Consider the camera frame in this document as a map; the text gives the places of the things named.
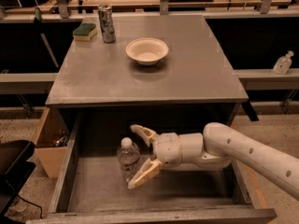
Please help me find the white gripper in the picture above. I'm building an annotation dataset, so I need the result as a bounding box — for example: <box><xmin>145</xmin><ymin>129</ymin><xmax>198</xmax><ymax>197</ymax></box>
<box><xmin>127</xmin><ymin>124</ymin><xmax>182</xmax><ymax>189</ymax></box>

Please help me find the clear plastic water bottle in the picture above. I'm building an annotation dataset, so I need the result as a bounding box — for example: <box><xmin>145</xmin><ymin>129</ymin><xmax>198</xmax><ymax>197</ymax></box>
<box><xmin>117</xmin><ymin>137</ymin><xmax>141</xmax><ymax>183</ymax></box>

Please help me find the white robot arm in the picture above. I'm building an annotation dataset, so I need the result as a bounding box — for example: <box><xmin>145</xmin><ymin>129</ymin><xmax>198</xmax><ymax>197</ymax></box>
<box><xmin>128</xmin><ymin>122</ymin><xmax>299</xmax><ymax>199</ymax></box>

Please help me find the open grey top drawer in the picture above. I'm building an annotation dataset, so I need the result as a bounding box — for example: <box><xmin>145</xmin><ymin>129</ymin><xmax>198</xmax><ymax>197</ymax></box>
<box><xmin>26</xmin><ymin>113</ymin><xmax>277</xmax><ymax>224</ymax></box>

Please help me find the grey cabinet counter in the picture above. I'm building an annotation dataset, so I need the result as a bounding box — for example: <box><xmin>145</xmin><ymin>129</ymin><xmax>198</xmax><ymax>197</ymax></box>
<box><xmin>45</xmin><ymin>14</ymin><xmax>249</xmax><ymax>151</ymax></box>

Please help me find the light wooden box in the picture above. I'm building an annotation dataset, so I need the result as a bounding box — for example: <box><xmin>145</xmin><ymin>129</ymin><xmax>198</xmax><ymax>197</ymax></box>
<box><xmin>32</xmin><ymin>107</ymin><xmax>66</xmax><ymax>178</ymax></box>

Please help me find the white paper bowl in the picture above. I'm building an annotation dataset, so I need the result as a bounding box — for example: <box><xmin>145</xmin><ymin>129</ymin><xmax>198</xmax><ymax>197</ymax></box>
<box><xmin>126</xmin><ymin>38</ymin><xmax>169</xmax><ymax>65</ymax></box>

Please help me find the black bin on floor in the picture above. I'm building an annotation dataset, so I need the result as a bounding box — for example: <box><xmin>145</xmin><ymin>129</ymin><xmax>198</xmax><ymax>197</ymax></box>
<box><xmin>0</xmin><ymin>140</ymin><xmax>36</xmax><ymax>215</ymax></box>

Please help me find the green and yellow sponge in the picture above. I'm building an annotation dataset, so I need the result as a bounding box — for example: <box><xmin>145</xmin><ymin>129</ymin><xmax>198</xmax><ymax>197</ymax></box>
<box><xmin>73</xmin><ymin>23</ymin><xmax>97</xmax><ymax>41</ymax></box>

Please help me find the silver metallic can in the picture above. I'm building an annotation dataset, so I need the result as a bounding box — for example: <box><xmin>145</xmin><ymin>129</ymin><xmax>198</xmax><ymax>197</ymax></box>
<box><xmin>98</xmin><ymin>5</ymin><xmax>116</xmax><ymax>43</ymax></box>

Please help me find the black cable on floor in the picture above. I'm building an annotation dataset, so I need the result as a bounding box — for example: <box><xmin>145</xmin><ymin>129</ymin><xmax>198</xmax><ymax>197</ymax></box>
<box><xmin>17</xmin><ymin>193</ymin><xmax>44</xmax><ymax>220</ymax></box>

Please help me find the grey metal shelf rail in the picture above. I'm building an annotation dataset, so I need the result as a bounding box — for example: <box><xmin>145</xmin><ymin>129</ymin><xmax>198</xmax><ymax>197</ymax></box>
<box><xmin>0</xmin><ymin>73</ymin><xmax>57</xmax><ymax>94</ymax></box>

